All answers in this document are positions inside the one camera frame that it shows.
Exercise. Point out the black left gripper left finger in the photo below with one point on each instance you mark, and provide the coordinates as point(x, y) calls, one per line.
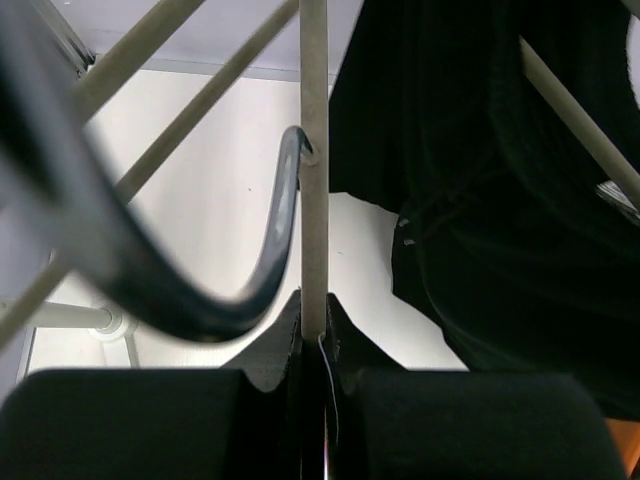
point(238, 421)

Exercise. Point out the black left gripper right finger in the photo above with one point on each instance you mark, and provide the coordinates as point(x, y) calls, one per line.
point(389, 422)

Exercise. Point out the grey hanger with metal hook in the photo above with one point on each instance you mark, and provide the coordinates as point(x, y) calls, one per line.
point(310, 175)

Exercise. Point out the black shorts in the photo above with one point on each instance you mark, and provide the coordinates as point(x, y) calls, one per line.
point(502, 239)

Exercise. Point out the white clothes rack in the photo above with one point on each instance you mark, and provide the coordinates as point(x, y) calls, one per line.
point(107, 323)

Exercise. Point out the orange plastic basket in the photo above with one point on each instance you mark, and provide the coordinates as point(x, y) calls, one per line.
point(626, 435)

